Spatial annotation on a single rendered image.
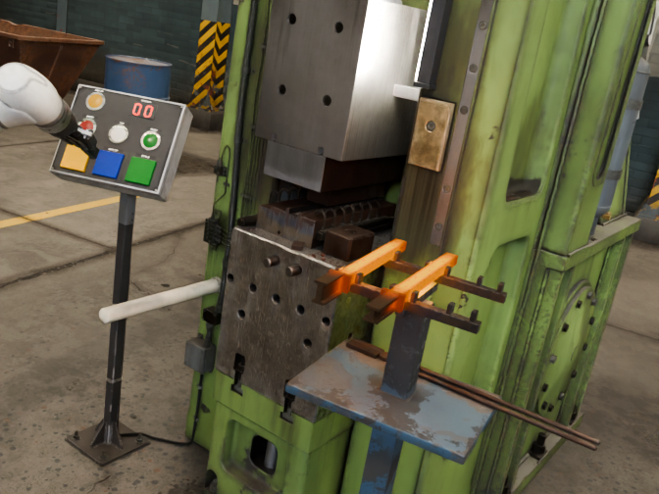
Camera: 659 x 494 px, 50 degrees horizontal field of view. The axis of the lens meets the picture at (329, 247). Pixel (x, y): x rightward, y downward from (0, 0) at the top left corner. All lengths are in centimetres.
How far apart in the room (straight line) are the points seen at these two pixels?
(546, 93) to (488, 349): 79
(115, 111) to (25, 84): 57
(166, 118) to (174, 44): 737
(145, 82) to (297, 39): 462
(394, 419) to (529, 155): 95
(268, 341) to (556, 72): 109
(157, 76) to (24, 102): 483
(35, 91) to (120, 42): 837
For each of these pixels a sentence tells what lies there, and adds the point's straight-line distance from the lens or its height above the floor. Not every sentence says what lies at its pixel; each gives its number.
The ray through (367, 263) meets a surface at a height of 104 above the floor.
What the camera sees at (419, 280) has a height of 104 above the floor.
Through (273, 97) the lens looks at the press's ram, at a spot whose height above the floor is 128.
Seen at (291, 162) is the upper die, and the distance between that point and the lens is 192.
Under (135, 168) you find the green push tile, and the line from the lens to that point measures 211.
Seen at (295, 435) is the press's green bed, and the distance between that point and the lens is 204.
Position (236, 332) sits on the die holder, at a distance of 207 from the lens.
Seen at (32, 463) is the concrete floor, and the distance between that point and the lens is 258.
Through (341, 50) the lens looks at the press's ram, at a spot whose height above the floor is 143.
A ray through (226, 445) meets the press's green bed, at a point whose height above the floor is 23.
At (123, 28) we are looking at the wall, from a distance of 1002.
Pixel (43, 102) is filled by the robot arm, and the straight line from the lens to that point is 173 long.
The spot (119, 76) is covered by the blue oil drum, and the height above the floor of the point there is 74.
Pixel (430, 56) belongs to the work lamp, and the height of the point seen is 146.
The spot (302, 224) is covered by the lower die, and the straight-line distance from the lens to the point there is 192.
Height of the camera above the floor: 150
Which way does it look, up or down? 18 degrees down
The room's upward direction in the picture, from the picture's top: 10 degrees clockwise
